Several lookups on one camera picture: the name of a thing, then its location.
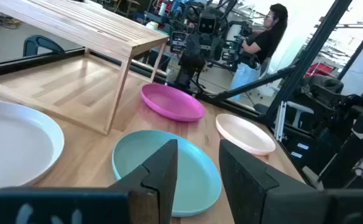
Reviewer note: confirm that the person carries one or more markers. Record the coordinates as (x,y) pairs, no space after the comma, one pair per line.
(263,43)

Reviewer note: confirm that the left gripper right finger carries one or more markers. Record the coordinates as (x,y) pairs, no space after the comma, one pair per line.
(246,186)

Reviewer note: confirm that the white frame bracket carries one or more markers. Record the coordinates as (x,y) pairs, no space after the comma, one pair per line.
(280,121)

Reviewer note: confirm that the slatted wooden shelf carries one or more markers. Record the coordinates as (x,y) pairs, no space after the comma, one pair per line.
(91,25)

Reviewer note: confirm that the pale beige plate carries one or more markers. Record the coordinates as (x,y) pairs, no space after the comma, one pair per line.
(13,146)

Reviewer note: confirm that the magenta plate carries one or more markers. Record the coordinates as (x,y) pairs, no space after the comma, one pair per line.
(172,102)

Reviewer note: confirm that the teal blue plate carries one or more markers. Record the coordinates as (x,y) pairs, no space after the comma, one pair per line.
(197,186)

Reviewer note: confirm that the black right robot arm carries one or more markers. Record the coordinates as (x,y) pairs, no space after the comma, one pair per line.
(324,85)

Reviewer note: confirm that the red bin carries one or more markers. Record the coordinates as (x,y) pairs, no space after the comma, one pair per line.
(318,69)

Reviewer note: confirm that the peach plate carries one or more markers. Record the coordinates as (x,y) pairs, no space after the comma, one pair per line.
(243,133)

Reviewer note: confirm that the dark blue chair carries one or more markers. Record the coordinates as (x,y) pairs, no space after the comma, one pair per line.
(41,40)

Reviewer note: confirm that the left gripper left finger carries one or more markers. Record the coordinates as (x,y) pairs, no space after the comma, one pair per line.
(164,168)

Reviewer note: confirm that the black background robot rig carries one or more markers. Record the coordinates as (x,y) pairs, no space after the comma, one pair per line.
(206,26)

